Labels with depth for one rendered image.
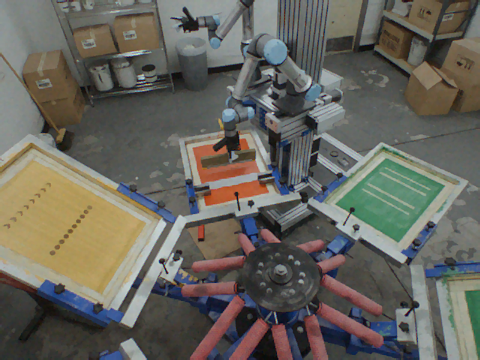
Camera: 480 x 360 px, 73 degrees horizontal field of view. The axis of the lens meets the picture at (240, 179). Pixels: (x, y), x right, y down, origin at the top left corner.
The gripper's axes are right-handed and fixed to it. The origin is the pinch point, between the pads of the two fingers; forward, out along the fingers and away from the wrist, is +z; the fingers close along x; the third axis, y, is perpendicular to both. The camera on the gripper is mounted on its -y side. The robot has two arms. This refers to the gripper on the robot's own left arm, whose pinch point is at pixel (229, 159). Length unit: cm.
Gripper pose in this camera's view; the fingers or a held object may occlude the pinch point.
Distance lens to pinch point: 210.9
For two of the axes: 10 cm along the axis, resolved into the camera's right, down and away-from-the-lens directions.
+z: 0.5, 7.2, 6.9
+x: -2.4, -6.6, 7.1
